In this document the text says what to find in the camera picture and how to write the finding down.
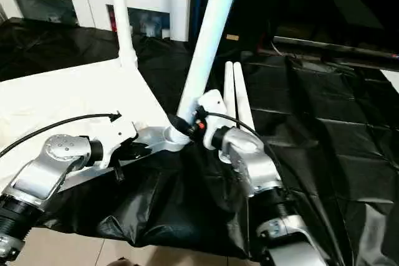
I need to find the white plastic table leg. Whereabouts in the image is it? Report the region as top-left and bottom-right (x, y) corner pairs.
(232, 62), (256, 133)
(178, 0), (245, 131)
(223, 62), (238, 117)
(108, 0), (139, 69)

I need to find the white plastic table top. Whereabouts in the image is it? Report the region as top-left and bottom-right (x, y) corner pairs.
(0, 59), (191, 195)

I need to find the dark grey rounded object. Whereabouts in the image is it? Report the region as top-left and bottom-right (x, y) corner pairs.
(109, 257), (135, 266)

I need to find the black plastic mat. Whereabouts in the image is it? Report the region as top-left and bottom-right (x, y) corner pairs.
(0, 17), (399, 260)

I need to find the white flat board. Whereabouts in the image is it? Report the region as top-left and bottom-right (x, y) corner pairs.
(380, 69), (399, 95)

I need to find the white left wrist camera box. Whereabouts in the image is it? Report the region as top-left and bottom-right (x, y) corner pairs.
(97, 120), (139, 170)

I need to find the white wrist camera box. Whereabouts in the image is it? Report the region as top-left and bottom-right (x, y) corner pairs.
(193, 89), (229, 150)
(97, 120), (139, 170)

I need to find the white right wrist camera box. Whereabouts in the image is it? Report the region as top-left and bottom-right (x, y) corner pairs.
(193, 89), (229, 150)

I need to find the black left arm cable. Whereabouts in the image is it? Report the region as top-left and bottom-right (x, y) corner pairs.
(0, 112), (122, 158)

